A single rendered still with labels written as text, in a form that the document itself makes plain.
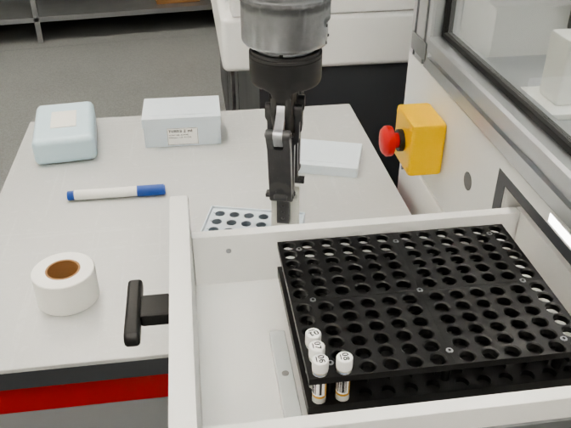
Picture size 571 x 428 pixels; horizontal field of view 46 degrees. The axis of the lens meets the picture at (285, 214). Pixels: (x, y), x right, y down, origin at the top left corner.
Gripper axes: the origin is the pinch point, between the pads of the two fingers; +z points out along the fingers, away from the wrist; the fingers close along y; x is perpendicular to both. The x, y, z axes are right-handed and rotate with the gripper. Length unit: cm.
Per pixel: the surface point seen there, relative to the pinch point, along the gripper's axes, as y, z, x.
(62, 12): 306, 68, 172
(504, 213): -5.7, -5.6, -23.3
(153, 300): -25.8, -7.3, 7.3
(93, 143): 23.7, 4.7, 33.6
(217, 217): 4.5, 4.2, 9.4
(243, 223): 4.2, 4.6, 6.0
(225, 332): -20.8, 0.1, 2.8
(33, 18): 294, 69, 184
